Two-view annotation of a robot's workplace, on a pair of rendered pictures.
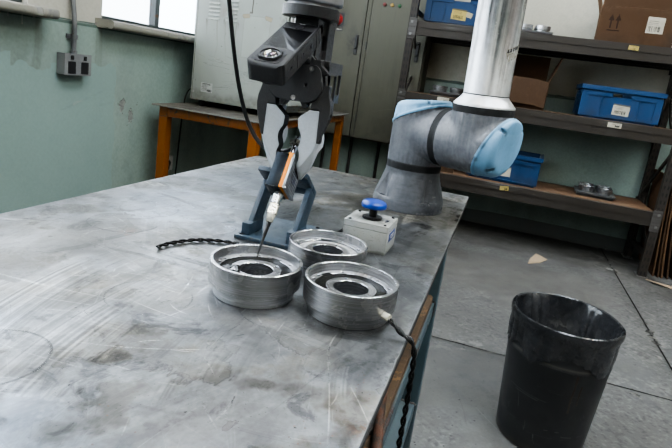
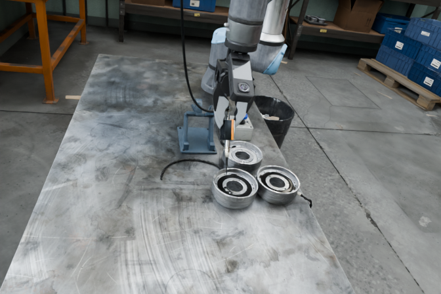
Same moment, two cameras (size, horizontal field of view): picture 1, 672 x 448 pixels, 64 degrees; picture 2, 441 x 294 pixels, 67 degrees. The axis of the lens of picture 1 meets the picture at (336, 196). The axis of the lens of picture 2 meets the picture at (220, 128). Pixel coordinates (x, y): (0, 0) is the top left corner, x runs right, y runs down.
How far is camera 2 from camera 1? 0.52 m
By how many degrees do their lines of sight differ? 33
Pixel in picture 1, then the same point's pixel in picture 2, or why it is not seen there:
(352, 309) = (290, 197)
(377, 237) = (247, 133)
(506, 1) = not seen: outside the picture
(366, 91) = not seen: outside the picture
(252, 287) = (247, 201)
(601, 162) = not seen: outside the picture
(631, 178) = not seen: hidden behind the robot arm
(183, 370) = (261, 258)
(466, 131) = (263, 54)
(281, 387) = (296, 249)
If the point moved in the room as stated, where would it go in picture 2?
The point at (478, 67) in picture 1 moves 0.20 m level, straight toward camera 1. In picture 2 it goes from (270, 19) to (294, 38)
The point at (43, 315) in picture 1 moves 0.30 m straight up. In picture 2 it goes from (177, 255) to (197, 116)
